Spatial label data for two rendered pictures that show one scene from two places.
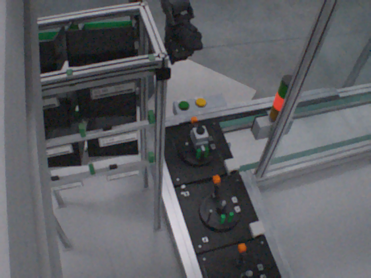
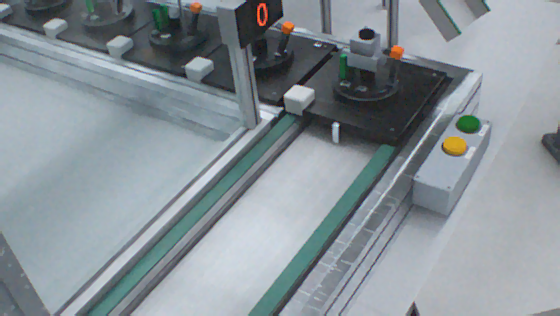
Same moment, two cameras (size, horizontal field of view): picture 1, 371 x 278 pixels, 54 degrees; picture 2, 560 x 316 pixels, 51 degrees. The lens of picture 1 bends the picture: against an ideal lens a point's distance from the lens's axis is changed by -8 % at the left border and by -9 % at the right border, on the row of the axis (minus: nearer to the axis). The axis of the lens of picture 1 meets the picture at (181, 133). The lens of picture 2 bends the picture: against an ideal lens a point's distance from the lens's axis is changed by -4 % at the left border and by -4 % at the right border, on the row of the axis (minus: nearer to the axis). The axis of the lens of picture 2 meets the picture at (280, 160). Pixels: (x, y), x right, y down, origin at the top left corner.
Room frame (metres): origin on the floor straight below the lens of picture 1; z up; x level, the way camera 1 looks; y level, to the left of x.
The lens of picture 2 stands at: (1.54, -0.73, 1.66)
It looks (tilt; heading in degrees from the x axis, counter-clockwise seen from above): 41 degrees down; 149
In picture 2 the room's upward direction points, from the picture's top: 7 degrees counter-clockwise
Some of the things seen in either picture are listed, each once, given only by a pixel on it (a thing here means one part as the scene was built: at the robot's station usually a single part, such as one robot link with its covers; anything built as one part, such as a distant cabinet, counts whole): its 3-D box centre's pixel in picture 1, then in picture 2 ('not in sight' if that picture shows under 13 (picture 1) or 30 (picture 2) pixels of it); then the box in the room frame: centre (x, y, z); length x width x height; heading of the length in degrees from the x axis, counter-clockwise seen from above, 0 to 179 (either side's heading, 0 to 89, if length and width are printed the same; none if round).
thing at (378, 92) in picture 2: (197, 148); (367, 83); (0.79, -0.06, 0.98); 0.14 x 0.14 x 0.02
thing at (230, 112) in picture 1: (248, 114); (373, 224); (1.03, -0.26, 0.91); 0.89 x 0.06 x 0.11; 111
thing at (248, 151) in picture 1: (269, 147); (276, 200); (0.88, -0.35, 0.91); 0.84 x 0.28 x 0.10; 111
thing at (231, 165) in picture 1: (231, 167); (299, 100); (0.73, -0.19, 0.97); 0.05 x 0.05 x 0.04; 21
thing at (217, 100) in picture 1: (200, 107); (453, 160); (1.02, -0.06, 0.93); 0.21 x 0.07 x 0.06; 111
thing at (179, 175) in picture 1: (197, 151); (367, 91); (0.79, -0.06, 0.96); 0.24 x 0.24 x 0.02; 21
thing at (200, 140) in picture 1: (200, 138); (362, 46); (0.78, -0.07, 1.06); 0.08 x 0.04 x 0.07; 21
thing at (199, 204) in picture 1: (221, 206); (259, 41); (0.55, -0.15, 1.01); 0.24 x 0.24 x 0.13; 21
